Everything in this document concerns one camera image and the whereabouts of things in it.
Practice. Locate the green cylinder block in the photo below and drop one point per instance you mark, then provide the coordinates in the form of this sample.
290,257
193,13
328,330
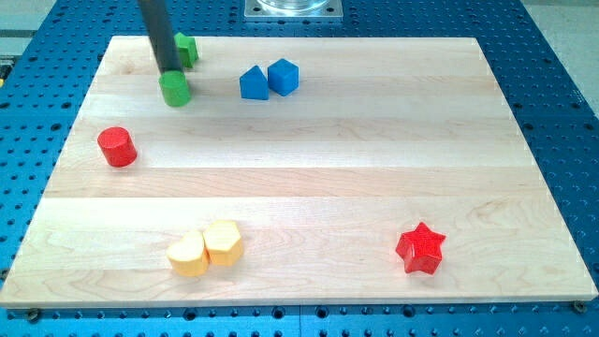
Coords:
174,88

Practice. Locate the blue triangle house block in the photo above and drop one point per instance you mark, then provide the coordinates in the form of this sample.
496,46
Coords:
254,84

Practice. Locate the light wooden board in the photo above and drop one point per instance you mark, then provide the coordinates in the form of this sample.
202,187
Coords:
380,135

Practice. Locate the blue cube block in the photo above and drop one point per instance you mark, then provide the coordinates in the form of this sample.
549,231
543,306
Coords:
283,77

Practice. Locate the yellow hexagon block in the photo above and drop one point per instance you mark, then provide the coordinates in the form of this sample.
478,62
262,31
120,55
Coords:
223,242

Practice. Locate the yellow heart block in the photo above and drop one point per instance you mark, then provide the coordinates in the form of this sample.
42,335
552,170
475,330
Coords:
188,256

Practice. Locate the red star block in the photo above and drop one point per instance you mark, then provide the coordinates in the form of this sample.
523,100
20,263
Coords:
421,249

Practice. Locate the green star block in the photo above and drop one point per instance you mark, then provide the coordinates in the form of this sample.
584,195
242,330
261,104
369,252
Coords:
187,49

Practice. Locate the red cylinder block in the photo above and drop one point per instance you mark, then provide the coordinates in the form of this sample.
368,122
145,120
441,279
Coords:
117,146

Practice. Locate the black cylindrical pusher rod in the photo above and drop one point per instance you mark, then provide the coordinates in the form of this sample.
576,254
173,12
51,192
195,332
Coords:
156,19

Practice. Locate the board clamp screw left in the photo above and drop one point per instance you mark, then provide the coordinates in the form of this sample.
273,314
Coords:
32,315

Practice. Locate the board clamp screw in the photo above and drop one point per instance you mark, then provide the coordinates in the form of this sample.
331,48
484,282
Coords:
579,307
32,315

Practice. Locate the board clamp screw right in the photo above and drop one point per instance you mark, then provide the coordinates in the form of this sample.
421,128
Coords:
579,307

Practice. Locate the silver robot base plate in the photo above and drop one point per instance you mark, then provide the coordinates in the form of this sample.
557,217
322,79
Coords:
263,10

